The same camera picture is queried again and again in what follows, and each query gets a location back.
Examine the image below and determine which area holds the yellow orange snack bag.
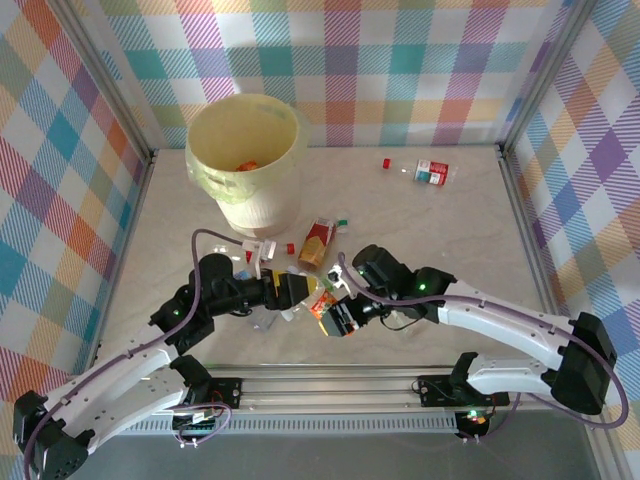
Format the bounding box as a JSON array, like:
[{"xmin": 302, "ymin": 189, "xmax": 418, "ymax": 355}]
[{"xmin": 309, "ymin": 291, "xmax": 338, "ymax": 320}]

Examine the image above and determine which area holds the green label clear bottle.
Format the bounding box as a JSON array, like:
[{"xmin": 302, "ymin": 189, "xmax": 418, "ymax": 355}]
[{"xmin": 280, "ymin": 277, "xmax": 324, "ymax": 322}]

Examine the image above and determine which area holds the red label cola bottle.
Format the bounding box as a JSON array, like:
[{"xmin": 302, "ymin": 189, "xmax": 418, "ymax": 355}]
[{"xmin": 243, "ymin": 239, "xmax": 296, "ymax": 264}]

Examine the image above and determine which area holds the red teal label clear bottle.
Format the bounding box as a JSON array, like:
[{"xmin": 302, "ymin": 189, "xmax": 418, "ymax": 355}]
[{"xmin": 399, "ymin": 158, "xmax": 459, "ymax": 189}]

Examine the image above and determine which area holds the cream plastic bin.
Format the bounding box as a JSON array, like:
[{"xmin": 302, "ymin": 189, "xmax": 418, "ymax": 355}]
[{"xmin": 184, "ymin": 93, "xmax": 312, "ymax": 238}]

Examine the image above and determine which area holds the pale green bin liner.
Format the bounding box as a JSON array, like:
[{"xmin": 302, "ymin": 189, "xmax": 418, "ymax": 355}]
[{"xmin": 184, "ymin": 93, "xmax": 312, "ymax": 206}]

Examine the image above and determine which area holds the red gold label bottle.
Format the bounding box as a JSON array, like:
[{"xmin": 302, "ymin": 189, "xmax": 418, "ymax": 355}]
[{"xmin": 297, "ymin": 216, "xmax": 337, "ymax": 274}]

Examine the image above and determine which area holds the black controller board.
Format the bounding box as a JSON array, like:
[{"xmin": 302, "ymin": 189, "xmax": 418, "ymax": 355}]
[
  {"xmin": 172, "ymin": 408, "xmax": 224, "ymax": 442},
  {"xmin": 455, "ymin": 408, "xmax": 494, "ymax": 441}
]

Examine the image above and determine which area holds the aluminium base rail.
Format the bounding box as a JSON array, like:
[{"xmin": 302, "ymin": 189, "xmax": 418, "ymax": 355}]
[{"xmin": 124, "ymin": 363, "xmax": 601, "ymax": 410}]

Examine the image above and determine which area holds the aluminium table edge rail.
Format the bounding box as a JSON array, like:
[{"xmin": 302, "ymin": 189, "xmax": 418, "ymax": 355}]
[
  {"xmin": 496, "ymin": 143, "xmax": 621, "ymax": 480},
  {"xmin": 89, "ymin": 149, "xmax": 160, "ymax": 366}
]

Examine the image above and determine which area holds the slotted grey cable duct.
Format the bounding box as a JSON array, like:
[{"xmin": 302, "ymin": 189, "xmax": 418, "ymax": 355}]
[{"xmin": 124, "ymin": 417, "xmax": 461, "ymax": 437}]

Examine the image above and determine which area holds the aluminium frame post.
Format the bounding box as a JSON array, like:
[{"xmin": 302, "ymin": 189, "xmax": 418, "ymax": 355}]
[
  {"xmin": 496, "ymin": 0, "xmax": 601, "ymax": 159},
  {"xmin": 47, "ymin": 0, "xmax": 160, "ymax": 166}
]

